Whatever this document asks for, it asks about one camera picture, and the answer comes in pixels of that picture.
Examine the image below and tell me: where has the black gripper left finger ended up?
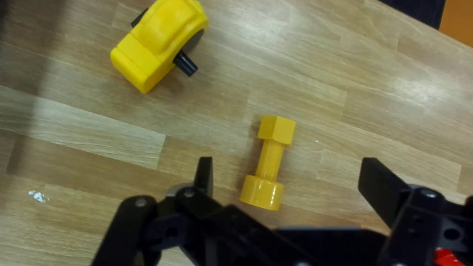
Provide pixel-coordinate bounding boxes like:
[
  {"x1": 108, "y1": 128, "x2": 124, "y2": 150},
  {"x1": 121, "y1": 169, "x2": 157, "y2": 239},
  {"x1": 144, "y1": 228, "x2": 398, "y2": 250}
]
[{"x1": 194, "y1": 157, "x2": 213, "y2": 197}]

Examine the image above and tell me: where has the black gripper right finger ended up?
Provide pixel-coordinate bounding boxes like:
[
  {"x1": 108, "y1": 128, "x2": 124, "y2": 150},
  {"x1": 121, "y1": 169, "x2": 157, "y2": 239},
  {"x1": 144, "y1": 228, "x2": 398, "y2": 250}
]
[{"x1": 358, "y1": 159, "x2": 411, "y2": 228}]

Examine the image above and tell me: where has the yellow toy dumbbell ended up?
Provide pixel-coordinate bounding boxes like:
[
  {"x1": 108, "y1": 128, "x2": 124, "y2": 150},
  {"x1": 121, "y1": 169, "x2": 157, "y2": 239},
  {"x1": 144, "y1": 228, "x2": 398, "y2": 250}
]
[{"x1": 240, "y1": 116, "x2": 296, "y2": 212}]

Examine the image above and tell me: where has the orange toy teapot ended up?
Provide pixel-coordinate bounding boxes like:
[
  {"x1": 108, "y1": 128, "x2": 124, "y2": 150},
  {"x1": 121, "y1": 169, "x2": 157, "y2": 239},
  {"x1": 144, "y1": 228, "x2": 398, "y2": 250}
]
[{"x1": 435, "y1": 249, "x2": 466, "y2": 266}]

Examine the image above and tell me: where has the yellow toy car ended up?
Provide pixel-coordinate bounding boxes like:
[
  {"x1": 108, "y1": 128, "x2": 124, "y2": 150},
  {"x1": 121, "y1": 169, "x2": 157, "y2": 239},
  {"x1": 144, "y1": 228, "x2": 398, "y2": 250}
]
[{"x1": 110, "y1": 0, "x2": 209, "y2": 94}]

